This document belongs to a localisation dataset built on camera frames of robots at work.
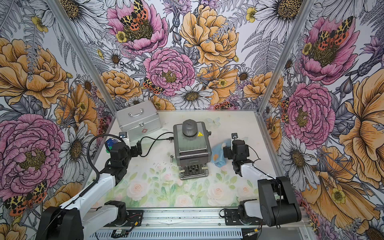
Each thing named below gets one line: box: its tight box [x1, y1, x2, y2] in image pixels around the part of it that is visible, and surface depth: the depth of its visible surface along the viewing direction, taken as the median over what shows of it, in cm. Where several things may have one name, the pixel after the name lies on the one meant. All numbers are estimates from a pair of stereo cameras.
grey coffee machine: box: [170, 119, 212, 180], surface depth 74 cm
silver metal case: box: [114, 100, 162, 142], surface depth 101 cm
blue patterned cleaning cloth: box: [210, 143, 227, 168], surface depth 91 cm
